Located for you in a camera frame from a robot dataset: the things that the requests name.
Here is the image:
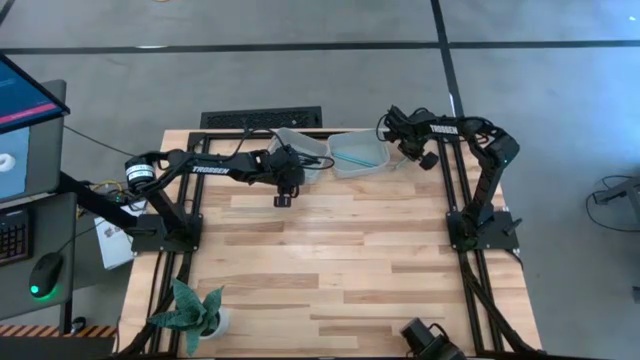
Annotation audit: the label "black yellow hazard strip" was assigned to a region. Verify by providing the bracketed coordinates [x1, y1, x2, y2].
[0, 324, 119, 339]

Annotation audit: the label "white plant pot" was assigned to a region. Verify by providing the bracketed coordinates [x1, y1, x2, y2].
[198, 307, 232, 342]

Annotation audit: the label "clear plastic bin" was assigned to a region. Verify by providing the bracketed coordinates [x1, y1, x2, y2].
[327, 128, 393, 180]
[268, 126, 332, 185]

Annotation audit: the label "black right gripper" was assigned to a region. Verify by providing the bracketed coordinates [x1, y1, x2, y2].
[383, 104, 441, 172]

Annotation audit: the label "yellow cable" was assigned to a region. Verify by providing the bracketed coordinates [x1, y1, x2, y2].
[89, 179, 125, 196]

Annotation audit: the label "black computer mouse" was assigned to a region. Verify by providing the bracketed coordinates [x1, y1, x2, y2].
[27, 252, 65, 301]

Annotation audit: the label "black aluminium table frame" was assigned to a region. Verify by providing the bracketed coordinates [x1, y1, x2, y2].
[117, 128, 544, 359]

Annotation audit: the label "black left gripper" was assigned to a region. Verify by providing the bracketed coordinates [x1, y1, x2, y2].
[259, 144, 307, 209]

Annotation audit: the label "monitor with pink bar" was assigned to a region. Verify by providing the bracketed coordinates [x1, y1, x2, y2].
[0, 53, 71, 136]

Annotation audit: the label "grey desk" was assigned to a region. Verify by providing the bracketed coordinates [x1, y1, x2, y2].
[0, 192, 78, 322]

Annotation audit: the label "green potted plant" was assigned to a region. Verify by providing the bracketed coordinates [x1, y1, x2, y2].
[146, 277, 225, 357]

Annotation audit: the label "black stand legs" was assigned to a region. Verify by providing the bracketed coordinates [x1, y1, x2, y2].
[585, 174, 640, 234]

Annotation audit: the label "monitor with light blue screen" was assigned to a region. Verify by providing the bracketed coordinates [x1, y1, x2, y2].
[0, 78, 68, 204]

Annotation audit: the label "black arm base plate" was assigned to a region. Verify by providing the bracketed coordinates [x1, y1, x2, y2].
[130, 213, 205, 254]
[446, 209, 521, 252]

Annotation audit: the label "black desk support beam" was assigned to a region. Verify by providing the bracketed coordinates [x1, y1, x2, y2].
[54, 171, 134, 226]

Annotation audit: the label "black floor cable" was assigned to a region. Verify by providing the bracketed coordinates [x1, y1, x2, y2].
[62, 124, 151, 160]

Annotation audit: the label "black keyboard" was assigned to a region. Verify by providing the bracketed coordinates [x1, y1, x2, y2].
[0, 207, 35, 267]

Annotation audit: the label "white cardboard box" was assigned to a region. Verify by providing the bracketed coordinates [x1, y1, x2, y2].
[93, 201, 140, 272]

